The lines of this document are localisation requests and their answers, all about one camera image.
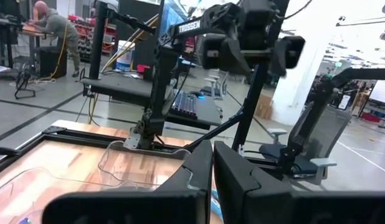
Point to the black workstation desk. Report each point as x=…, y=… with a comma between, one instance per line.
x=117, y=88

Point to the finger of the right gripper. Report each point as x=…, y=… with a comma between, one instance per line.
x=289, y=53
x=217, y=53

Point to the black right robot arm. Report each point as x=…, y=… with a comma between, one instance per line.
x=158, y=93

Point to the backlit keyboard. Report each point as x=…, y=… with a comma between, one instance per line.
x=184, y=104

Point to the black box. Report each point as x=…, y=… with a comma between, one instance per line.
x=52, y=62

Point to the black gantry post with brace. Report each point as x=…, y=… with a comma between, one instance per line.
x=250, y=105

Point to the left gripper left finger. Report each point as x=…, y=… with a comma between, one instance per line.
x=167, y=205

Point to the person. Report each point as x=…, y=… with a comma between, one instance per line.
x=57, y=26

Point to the small red box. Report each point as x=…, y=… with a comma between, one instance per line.
x=143, y=68

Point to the black desk pole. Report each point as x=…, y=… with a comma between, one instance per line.
x=97, y=40

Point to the black floor stand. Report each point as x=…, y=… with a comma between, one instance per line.
x=25, y=73

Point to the red storage shelving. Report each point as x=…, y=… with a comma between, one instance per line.
x=86, y=37

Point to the white office chair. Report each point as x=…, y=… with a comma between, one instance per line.
x=214, y=90

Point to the background work table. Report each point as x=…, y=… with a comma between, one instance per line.
x=33, y=31

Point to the computer monitor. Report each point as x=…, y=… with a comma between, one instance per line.
x=175, y=15

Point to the white blue bucket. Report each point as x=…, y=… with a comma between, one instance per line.
x=124, y=59

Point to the black mesh office chair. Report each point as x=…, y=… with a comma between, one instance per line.
x=329, y=137

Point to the blue granola bar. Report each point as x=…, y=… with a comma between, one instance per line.
x=216, y=205
x=25, y=221

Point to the computer mouse with blue light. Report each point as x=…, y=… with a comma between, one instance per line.
x=198, y=95

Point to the cardboard box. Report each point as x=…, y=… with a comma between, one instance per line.
x=263, y=107

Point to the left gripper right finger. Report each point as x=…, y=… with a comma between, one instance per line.
x=258, y=205

